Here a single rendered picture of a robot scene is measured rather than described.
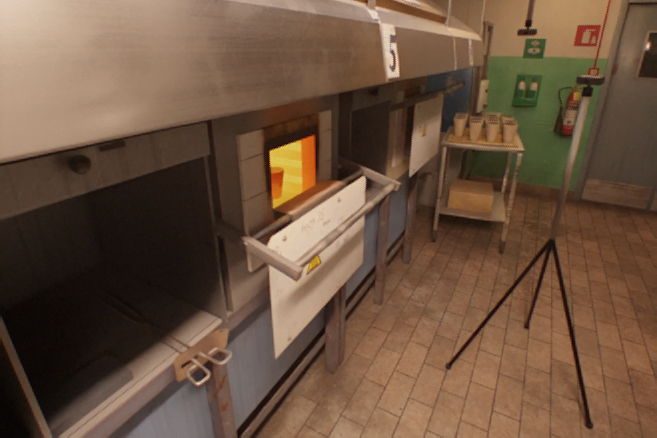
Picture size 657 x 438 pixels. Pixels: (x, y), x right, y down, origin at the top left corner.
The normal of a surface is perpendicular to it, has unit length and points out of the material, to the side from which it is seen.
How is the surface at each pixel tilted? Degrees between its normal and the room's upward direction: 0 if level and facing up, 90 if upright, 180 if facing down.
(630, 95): 90
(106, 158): 90
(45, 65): 80
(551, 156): 90
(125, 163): 90
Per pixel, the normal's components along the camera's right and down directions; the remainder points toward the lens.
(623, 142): -0.50, 0.31
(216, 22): 0.85, 0.01
